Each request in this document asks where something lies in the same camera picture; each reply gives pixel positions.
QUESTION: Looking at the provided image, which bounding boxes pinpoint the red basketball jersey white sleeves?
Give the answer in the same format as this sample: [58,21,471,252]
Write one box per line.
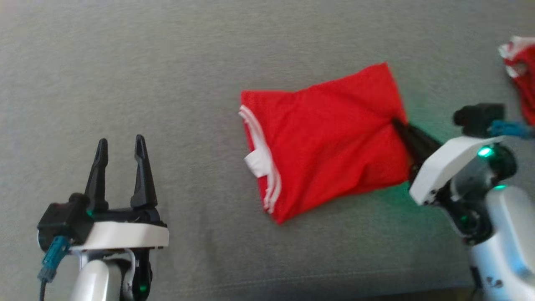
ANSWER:
[239,62,414,225]

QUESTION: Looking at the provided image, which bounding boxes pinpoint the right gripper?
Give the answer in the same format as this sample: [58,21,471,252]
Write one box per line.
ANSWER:
[391,118,517,205]

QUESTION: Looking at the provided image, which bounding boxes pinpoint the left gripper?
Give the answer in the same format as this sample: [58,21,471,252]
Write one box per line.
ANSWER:
[70,134,170,251]

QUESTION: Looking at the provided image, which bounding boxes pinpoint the large grey fabric sofa seat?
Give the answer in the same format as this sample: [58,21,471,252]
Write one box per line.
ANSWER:
[0,0,535,301]

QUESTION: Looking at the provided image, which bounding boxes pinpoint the red mesh shorts white trim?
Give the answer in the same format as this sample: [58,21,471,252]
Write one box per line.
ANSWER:
[498,36,535,126]

